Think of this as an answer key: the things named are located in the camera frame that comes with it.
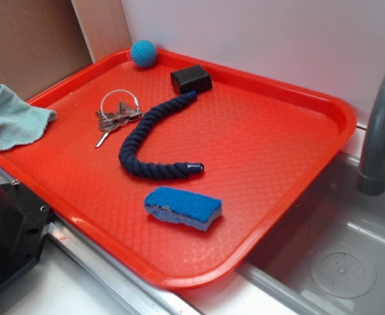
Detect black rectangular block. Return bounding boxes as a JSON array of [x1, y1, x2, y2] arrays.
[[170, 64, 213, 95]]

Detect brown cardboard panel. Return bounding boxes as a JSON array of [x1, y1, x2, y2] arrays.
[[0, 1, 131, 100]]

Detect dark blue twisted rope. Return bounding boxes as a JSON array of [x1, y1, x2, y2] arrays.
[[118, 90, 205, 181]]

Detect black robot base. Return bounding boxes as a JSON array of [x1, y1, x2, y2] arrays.
[[0, 183, 52, 291]]

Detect light teal cloth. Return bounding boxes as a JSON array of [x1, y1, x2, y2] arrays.
[[0, 84, 56, 151]]

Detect grey toy sink basin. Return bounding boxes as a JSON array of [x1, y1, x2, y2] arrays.
[[184, 151, 385, 315]]

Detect red plastic tray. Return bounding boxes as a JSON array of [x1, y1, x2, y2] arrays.
[[0, 50, 356, 289]]

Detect blue sponge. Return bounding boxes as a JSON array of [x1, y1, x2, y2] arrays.
[[144, 187, 222, 231]]

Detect grey faucet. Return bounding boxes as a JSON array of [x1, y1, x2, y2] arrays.
[[356, 76, 385, 196]]

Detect silver keys on ring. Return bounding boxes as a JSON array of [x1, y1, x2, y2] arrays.
[[95, 89, 143, 148]]

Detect blue textured ball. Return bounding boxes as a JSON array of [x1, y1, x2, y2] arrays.
[[130, 39, 157, 68]]

